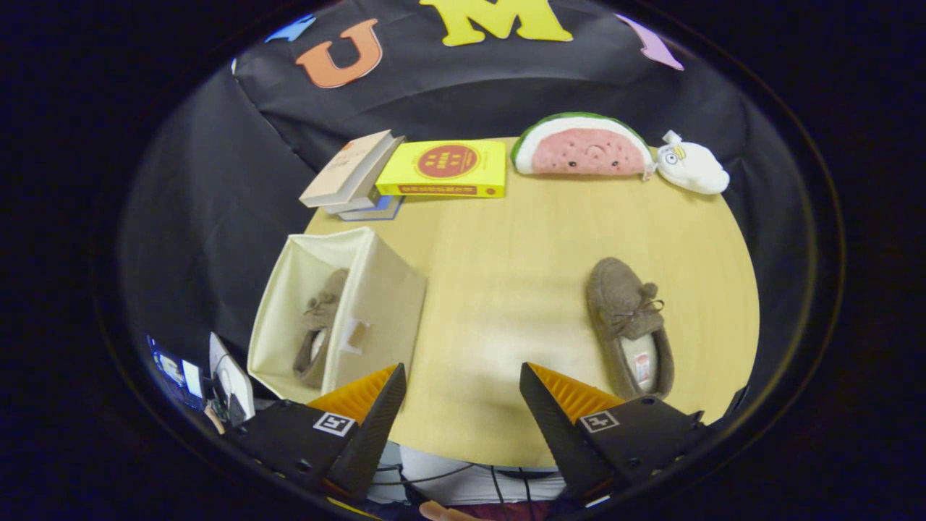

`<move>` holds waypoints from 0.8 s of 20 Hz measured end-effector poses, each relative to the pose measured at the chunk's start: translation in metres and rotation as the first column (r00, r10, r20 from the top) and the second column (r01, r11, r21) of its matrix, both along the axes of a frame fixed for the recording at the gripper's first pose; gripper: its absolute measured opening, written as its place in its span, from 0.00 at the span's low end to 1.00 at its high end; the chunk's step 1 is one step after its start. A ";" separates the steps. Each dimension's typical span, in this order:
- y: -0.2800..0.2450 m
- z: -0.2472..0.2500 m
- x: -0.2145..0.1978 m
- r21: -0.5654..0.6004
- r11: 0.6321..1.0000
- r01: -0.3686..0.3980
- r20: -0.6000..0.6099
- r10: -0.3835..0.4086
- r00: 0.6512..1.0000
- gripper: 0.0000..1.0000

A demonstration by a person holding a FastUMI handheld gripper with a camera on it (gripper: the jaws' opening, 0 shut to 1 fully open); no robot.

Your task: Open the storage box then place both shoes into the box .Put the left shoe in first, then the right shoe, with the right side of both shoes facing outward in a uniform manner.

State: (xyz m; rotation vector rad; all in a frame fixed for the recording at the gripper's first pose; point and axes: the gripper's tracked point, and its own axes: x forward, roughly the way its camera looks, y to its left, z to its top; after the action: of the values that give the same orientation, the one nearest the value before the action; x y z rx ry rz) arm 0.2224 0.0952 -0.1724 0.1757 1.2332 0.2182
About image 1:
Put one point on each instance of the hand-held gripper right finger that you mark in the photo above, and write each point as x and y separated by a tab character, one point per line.
561	441

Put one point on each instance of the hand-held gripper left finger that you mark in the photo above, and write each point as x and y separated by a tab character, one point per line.
365	441

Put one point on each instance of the brown fuzzy shoe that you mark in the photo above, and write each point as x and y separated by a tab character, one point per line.
615	297
318	340

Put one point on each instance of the beige fabric storage box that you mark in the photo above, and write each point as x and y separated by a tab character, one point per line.
387	304

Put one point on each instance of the white device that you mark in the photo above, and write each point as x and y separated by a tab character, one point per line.
235	383

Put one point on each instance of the blue book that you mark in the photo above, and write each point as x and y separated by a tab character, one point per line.
380	211

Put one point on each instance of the white book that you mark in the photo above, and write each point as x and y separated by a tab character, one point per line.
369	195

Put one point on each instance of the beige book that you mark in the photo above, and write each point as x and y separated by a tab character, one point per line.
343	170

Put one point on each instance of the black backdrop cloth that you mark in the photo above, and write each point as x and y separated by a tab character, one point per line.
217	202

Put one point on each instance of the yellow book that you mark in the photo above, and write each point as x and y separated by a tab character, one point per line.
448	170

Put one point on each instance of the watermelon slice plush toy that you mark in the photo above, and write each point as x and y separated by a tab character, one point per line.
582	152

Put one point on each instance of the white plush toy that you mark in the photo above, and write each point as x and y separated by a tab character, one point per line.
694	170

